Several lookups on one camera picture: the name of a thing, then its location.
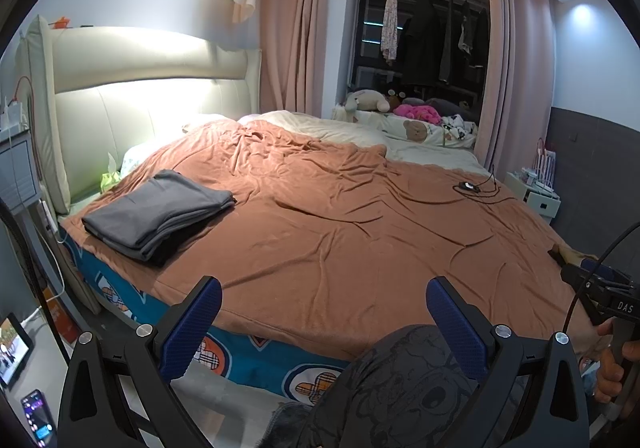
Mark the tablet with lit screen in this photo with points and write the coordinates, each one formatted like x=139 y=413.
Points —
x=12 y=353

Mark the cream padded bed headboard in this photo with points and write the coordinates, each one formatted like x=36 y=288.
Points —
x=150 y=57

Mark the pink plush toy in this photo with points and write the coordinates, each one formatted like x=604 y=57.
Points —
x=420 y=111

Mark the black hanging coat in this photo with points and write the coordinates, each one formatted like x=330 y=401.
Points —
x=422 y=37

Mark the orange blanket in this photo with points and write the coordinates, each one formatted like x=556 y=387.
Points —
x=350 y=238

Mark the dark grey pillow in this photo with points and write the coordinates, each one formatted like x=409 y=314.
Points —
x=445 y=103

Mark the blue printed bed sheet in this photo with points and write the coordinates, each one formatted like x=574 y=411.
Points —
x=240 y=353

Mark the black and white printed cloth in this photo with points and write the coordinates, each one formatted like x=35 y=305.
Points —
x=457 y=125

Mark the cream plush toy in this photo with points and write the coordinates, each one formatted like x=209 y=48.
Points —
x=365 y=100

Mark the dark hanging garment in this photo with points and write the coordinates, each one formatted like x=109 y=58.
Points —
x=465 y=32
x=445 y=42

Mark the brown plush bear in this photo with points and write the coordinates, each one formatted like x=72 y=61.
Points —
x=395 y=100

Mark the grey t-shirt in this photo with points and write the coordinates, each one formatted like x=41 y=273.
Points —
x=155 y=213

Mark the orange box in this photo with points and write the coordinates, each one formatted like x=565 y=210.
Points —
x=56 y=318

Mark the white charger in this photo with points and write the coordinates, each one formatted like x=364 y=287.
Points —
x=12 y=115

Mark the black folded garment white print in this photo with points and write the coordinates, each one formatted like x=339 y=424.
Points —
x=160 y=258

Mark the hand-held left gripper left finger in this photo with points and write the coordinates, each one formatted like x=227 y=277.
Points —
x=192 y=328

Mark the grey bedside cabinet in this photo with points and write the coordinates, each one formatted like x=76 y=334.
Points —
x=17 y=172

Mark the small orange object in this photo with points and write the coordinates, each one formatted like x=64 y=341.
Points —
x=61 y=21

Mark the white power strip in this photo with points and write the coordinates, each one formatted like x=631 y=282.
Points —
x=547 y=188

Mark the phone with lit screen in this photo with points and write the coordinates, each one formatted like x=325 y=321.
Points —
x=37 y=415

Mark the white nightstand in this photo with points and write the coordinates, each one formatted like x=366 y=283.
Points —
x=542 y=200

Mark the bear print pillow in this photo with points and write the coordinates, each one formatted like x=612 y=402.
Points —
x=415 y=130

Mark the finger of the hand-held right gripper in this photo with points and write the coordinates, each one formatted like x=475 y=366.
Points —
x=575 y=275

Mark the person's right hand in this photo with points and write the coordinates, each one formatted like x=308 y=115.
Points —
x=607 y=378

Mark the black square frame device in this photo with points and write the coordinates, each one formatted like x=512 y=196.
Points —
x=467 y=187

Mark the striped gift bag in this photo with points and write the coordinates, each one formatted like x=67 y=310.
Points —
x=546 y=167

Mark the floral hanging garment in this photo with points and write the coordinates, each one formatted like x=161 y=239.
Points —
x=390 y=22

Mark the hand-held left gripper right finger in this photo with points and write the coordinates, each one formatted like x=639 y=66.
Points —
x=457 y=328

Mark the pink curtain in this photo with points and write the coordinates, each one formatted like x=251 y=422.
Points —
x=520 y=77
x=300 y=27

